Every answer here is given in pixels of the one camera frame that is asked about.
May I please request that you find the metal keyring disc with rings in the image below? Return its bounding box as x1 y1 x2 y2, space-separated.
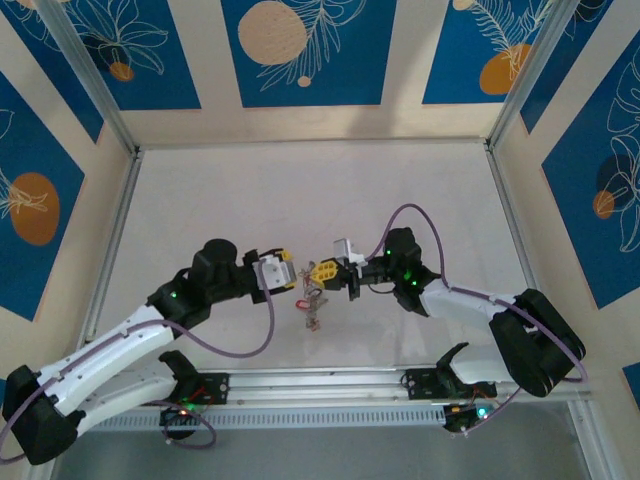
297 269 332 332

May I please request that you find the black left controller board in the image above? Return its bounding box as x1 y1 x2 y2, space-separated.
158 403 204 441

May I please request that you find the black controller board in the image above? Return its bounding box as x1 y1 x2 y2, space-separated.
442 402 501 435
158 403 204 441

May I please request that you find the black right controller board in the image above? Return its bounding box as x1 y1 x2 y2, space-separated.
442 402 501 435

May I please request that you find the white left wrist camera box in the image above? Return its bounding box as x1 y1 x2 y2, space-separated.
252 249 297 291

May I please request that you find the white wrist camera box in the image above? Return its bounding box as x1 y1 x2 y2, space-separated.
333 238 369 265
252 249 297 291

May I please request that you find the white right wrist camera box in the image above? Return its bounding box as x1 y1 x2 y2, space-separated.
333 238 369 265

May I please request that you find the aluminium mounting rail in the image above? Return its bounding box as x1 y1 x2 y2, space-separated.
42 362 594 414

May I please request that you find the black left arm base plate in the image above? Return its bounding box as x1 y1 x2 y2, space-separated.
138 372 231 406

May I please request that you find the aluminium table back rail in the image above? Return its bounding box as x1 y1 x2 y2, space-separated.
134 139 494 151

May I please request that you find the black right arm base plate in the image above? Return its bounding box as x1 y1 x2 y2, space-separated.
403 368 499 401

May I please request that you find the aluminium table side rail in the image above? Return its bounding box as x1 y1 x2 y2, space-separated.
484 142 564 361
72 147 146 374

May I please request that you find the grey slotted cable duct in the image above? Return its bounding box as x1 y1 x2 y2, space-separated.
79 403 451 434

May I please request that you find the aluminium frame post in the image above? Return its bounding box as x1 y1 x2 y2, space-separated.
37 0 140 155
487 0 614 151

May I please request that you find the aluminium frame leg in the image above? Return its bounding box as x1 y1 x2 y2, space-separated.
29 449 67 480
567 399 609 480

